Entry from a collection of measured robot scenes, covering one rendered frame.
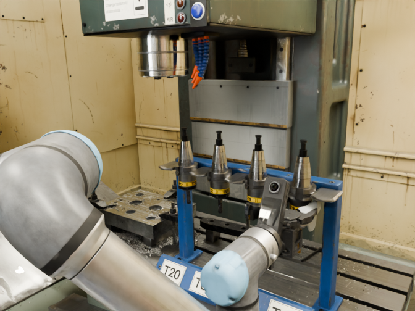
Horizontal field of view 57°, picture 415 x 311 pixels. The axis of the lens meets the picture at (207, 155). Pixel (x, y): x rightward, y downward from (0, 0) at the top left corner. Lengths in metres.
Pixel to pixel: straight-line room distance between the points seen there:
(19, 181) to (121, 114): 2.00
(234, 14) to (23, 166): 0.63
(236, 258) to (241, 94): 1.02
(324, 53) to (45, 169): 1.17
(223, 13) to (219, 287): 0.59
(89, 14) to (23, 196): 0.76
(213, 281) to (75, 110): 1.75
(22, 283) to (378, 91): 1.66
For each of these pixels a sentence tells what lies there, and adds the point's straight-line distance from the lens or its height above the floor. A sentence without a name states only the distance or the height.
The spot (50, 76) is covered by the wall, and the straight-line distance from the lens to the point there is 2.17.
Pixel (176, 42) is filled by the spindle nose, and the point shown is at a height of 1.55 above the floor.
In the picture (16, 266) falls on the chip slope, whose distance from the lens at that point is 1.81.
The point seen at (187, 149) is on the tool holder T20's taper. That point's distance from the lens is 1.01.
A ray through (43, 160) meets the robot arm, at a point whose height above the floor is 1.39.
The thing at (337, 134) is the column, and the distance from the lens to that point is 1.82.
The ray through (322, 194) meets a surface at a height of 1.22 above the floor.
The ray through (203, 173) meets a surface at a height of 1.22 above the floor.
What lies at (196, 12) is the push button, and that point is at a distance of 0.88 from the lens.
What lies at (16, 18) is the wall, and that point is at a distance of 2.10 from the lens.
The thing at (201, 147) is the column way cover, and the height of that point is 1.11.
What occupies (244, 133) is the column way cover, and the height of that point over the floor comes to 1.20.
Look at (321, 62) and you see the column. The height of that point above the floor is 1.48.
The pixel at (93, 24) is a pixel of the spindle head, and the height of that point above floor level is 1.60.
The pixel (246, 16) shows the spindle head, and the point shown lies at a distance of 1.01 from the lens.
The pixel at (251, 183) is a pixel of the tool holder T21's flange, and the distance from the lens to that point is 0.90.
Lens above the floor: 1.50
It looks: 14 degrees down
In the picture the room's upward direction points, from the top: 1 degrees counter-clockwise
